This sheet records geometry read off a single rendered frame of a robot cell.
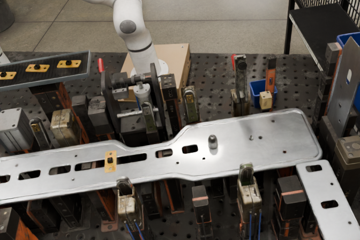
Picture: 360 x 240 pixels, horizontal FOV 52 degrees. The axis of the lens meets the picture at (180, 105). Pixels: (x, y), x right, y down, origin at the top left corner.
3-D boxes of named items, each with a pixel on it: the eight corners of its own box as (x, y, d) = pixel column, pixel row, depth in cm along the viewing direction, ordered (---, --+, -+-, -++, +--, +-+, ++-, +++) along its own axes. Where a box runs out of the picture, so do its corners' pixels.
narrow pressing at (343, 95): (339, 142, 115) (365, 58, 91) (325, 115, 123) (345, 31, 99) (341, 142, 115) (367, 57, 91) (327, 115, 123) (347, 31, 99)
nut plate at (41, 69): (25, 72, 134) (23, 69, 133) (29, 65, 136) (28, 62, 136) (45, 72, 132) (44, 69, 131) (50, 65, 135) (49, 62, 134)
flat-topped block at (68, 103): (67, 156, 164) (24, 82, 131) (69, 142, 169) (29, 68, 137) (89, 152, 163) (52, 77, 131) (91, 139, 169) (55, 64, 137)
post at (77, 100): (102, 170, 156) (70, 105, 127) (102, 160, 159) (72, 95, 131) (113, 168, 156) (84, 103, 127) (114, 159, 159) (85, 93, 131)
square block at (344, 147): (327, 218, 130) (348, 159, 104) (319, 199, 135) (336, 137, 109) (350, 215, 129) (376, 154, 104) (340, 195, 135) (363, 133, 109)
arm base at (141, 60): (137, 60, 189) (126, 31, 176) (172, 60, 184) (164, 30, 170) (126, 86, 177) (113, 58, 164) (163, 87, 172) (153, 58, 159)
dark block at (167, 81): (177, 160, 155) (161, 88, 125) (175, 147, 160) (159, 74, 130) (188, 158, 155) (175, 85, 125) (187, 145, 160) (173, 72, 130)
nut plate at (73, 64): (56, 67, 133) (55, 65, 132) (60, 61, 136) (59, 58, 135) (78, 67, 132) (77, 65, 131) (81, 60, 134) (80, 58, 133)
